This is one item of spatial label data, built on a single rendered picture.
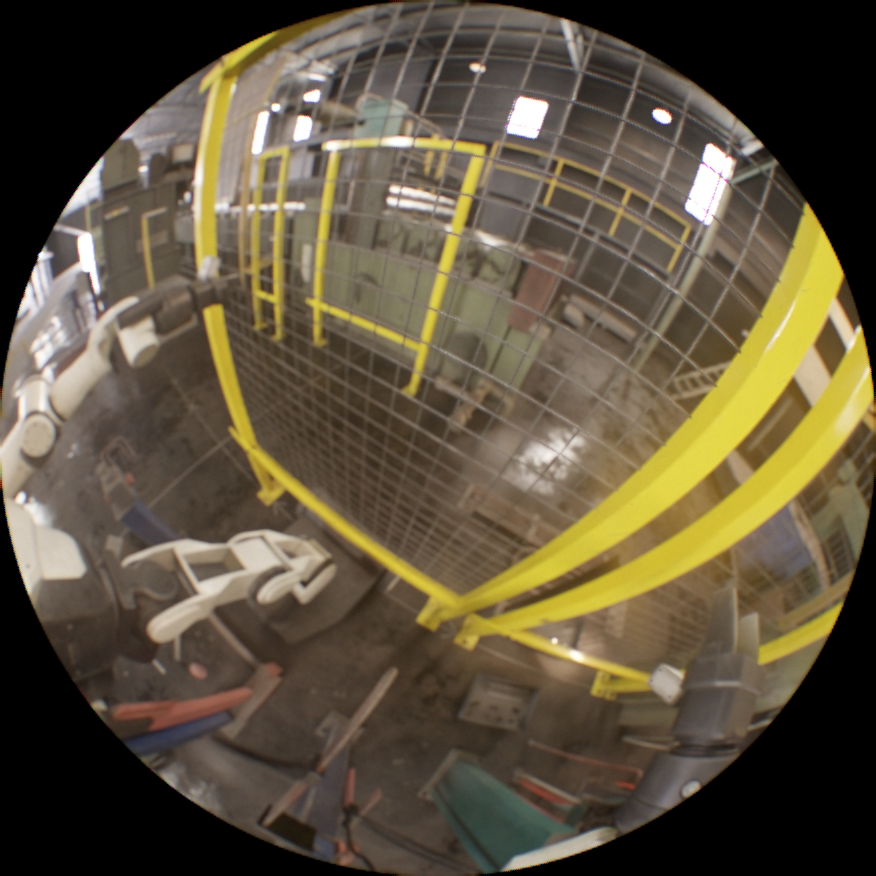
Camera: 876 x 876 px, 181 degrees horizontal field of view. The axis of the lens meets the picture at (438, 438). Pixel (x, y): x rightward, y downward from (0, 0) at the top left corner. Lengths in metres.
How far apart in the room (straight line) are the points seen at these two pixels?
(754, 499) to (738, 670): 0.26
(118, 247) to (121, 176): 0.89
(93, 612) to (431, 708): 1.29
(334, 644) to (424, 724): 0.56
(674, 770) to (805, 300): 0.39
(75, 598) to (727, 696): 0.68
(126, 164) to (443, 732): 5.37
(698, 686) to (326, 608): 1.18
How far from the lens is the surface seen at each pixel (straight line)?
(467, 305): 2.20
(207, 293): 0.62
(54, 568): 0.54
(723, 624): 0.27
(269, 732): 1.56
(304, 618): 1.25
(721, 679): 0.25
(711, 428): 0.34
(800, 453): 0.45
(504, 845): 1.10
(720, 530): 0.47
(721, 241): 11.51
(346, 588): 1.24
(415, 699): 1.44
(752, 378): 0.33
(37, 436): 0.61
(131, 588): 0.62
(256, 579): 0.79
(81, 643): 0.57
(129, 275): 4.26
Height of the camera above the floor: 1.39
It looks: 46 degrees down
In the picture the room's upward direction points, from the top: 20 degrees clockwise
